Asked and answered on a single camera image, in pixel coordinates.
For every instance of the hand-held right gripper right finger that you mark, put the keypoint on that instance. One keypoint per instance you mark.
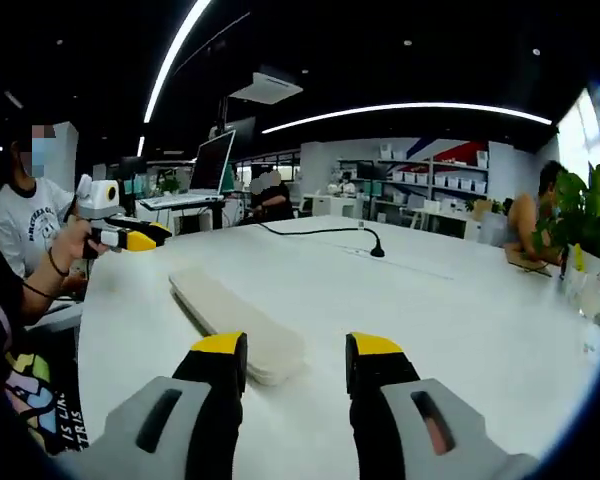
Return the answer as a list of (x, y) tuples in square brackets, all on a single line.
[(405, 435)]

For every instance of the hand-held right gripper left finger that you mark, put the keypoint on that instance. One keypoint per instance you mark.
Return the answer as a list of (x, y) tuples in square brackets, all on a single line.
[(180, 435)]

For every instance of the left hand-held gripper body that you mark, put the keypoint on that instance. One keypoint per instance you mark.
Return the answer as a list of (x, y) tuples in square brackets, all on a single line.
[(97, 197)]

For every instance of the beige cutlery case lid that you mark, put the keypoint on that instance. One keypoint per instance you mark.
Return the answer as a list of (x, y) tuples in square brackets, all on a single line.
[(230, 305)]

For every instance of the person's left hand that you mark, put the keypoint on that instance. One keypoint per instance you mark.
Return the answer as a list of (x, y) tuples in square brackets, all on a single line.
[(72, 247)]

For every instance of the white laptop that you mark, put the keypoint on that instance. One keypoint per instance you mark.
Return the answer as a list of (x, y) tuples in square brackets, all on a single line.
[(212, 165)]

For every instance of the black monitor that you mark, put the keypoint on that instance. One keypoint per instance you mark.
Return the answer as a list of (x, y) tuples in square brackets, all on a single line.
[(242, 130)]

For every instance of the person's printed dark shirt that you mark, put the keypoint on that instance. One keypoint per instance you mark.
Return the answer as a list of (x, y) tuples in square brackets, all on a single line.
[(30, 400)]

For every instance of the ceiling light strip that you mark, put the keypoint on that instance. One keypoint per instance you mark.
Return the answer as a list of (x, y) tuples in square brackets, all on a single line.
[(405, 106), (172, 55)]

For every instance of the ceiling air conditioner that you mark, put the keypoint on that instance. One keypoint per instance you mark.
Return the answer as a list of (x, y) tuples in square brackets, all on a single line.
[(267, 87)]

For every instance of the wooden tray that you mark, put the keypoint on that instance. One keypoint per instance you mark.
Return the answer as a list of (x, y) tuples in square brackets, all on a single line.
[(527, 262)]

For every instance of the shelf with white boxes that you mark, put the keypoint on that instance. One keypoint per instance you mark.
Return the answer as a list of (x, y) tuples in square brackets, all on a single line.
[(430, 180)]

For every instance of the potted green plant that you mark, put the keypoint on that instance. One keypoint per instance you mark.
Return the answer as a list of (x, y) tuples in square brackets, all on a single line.
[(580, 200)]

